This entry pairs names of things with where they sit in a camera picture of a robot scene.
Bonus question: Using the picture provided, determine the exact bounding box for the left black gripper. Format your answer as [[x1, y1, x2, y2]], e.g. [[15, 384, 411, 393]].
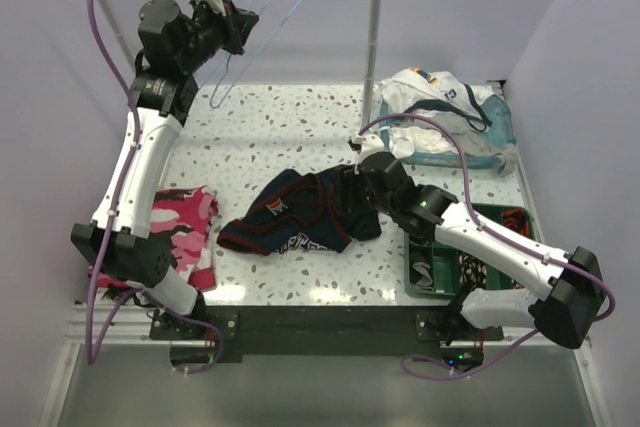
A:
[[178, 0, 259, 74]]

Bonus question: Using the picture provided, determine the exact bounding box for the navy tank top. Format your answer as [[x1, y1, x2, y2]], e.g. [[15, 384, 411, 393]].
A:
[[216, 167, 381, 256]]

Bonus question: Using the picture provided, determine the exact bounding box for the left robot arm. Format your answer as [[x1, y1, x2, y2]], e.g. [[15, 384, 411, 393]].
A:
[[71, 0, 259, 339]]

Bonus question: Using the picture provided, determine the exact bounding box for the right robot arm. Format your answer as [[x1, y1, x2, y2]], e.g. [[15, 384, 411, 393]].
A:
[[356, 152, 613, 349]]

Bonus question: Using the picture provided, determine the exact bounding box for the grey garment in basket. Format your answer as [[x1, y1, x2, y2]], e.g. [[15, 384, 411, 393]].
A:
[[388, 110, 518, 175]]

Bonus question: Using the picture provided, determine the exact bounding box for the white garment in basket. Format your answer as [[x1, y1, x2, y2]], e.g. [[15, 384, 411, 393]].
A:
[[377, 68, 494, 121]]

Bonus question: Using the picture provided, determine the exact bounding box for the green compartment tray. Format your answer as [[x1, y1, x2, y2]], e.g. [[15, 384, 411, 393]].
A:
[[404, 203, 539, 299]]

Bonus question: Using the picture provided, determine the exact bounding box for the grey white rolled tie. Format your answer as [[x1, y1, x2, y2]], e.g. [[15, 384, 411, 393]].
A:
[[411, 256, 435, 292]]

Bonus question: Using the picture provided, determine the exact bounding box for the black white spotted rolled tie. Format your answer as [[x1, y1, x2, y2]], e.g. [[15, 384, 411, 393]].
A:
[[459, 252, 488, 289]]

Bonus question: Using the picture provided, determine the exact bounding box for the orange navy striped rolled tie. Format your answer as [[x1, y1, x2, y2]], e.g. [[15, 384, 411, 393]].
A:
[[501, 207, 533, 238]]

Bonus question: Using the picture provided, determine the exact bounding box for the pink camouflage folded garment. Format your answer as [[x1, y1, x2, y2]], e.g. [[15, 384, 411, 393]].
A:
[[96, 186, 218, 292]]

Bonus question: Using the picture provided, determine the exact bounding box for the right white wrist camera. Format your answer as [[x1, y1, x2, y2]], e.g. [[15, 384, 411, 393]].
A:
[[348, 133, 386, 163]]

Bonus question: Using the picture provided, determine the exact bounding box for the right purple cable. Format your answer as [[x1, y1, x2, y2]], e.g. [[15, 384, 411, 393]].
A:
[[357, 113, 617, 378]]

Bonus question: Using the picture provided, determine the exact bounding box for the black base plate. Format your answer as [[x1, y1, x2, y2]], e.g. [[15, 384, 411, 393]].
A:
[[148, 304, 504, 373]]

